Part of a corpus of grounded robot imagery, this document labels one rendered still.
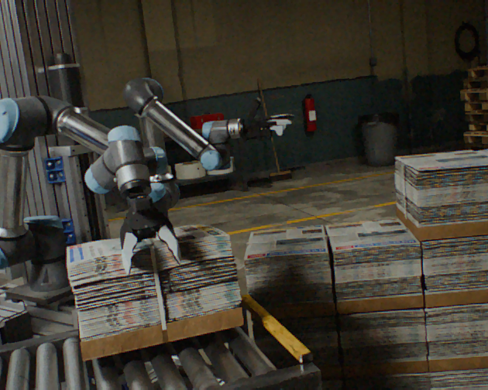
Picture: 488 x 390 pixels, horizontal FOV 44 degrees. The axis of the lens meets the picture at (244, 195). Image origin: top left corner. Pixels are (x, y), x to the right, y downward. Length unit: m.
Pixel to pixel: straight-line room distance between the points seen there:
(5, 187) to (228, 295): 0.76
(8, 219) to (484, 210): 1.47
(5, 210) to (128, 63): 6.73
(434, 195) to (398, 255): 0.23
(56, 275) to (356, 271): 0.98
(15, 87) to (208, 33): 6.64
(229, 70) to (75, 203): 6.75
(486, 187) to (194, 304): 1.06
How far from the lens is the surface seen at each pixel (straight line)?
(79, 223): 2.22
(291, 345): 1.37
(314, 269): 2.02
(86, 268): 1.38
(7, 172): 1.83
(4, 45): 2.30
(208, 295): 1.43
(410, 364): 2.19
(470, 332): 2.18
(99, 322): 1.41
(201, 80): 8.69
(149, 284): 1.40
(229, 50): 8.83
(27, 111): 1.77
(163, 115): 2.29
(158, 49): 8.50
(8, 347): 1.70
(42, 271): 2.04
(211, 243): 1.41
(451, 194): 2.04
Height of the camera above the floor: 1.39
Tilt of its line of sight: 10 degrees down
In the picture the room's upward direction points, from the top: 6 degrees counter-clockwise
